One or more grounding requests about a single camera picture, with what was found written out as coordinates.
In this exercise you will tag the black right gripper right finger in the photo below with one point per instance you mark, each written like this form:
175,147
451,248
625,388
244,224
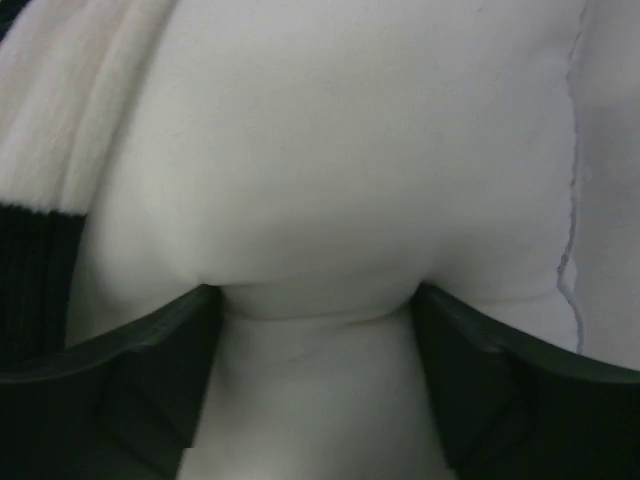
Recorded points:
510,406

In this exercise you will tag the white pillow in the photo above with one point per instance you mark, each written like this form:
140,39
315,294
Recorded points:
319,160

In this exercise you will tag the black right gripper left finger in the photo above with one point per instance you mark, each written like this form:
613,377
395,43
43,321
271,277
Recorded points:
122,405

